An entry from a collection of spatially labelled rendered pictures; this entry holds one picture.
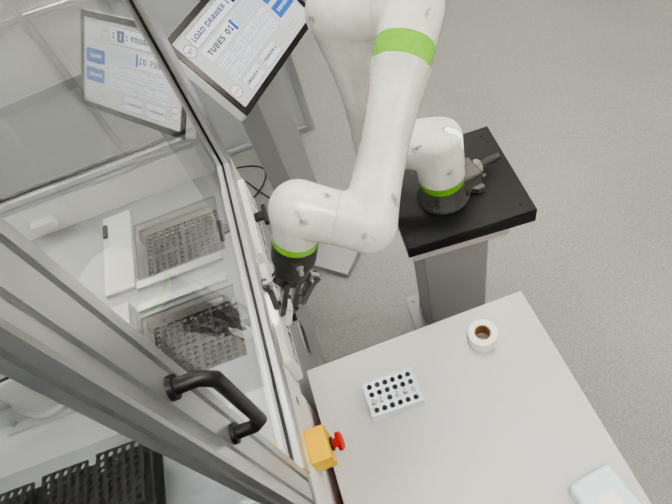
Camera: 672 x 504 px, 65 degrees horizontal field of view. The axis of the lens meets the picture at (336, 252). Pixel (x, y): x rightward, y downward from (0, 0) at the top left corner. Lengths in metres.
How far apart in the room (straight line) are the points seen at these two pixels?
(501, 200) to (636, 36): 2.09
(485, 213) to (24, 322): 1.26
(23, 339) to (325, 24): 0.89
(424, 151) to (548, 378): 0.60
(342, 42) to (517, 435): 0.91
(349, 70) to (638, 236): 1.64
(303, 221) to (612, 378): 1.52
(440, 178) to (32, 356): 1.14
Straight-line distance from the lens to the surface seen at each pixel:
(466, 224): 1.46
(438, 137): 1.33
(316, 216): 0.91
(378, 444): 1.27
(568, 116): 2.94
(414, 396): 1.27
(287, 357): 1.20
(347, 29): 1.12
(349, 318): 2.26
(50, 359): 0.40
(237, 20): 1.84
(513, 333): 1.35
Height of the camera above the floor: 1.98
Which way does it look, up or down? 54 degrees down
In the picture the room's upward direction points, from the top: 21 degrees counter-clockwise
